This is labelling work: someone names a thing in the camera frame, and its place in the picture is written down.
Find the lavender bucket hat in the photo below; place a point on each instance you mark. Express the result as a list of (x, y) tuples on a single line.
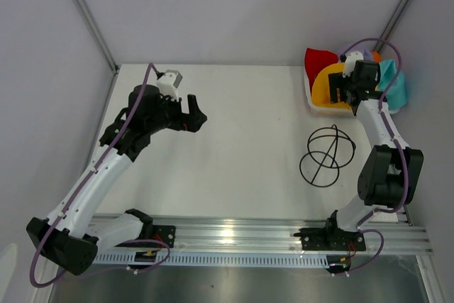
[(366, 53)]

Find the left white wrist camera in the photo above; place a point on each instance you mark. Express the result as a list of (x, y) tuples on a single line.
[(168, 84)]

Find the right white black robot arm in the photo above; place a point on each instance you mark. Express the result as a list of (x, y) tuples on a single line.
[(390, 174)]

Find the aluminium mounting rail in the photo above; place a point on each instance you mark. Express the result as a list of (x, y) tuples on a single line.
[(217, 235)]

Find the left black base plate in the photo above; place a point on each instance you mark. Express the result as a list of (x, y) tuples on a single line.
[(164, 233)]

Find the right aluminium corner post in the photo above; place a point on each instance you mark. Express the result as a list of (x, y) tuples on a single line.
[(404, 1)]

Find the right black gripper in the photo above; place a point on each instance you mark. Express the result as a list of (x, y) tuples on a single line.
[(337, 81)]

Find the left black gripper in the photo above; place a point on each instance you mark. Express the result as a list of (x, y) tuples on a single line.
[(190, 122)]

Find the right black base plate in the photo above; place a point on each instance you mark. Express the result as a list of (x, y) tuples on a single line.
[(319, 241)]

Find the left aluminium corner post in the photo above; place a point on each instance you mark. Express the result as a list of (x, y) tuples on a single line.
[(93, 28)]

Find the red bucket hat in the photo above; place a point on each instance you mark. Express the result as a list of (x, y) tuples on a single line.
[(315, 60)]

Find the black wire hat stand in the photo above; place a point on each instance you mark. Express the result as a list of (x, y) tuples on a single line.
[(328, 150)]

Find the white slotted cable duct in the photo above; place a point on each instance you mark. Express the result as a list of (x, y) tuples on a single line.
[(214, 259)]

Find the white plastic basket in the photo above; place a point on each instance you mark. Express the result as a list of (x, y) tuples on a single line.
[(323, 111)]

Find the teal bucket hat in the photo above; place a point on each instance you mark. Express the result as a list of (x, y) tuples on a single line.
[(396, 96)]

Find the aluminium corner post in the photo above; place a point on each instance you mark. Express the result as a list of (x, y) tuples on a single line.
[(404, 1), (93, 28)]

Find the orange bucket hat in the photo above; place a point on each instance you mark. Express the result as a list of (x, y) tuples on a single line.
[(376, 57)]

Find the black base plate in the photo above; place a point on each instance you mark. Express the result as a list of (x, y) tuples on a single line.
[(164, 233), (319, 241)]

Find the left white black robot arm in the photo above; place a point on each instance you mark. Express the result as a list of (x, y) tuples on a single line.
[(65, 236)]

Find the yellow bucket hat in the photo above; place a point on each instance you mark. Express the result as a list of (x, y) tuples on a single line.
[(320, 94)]

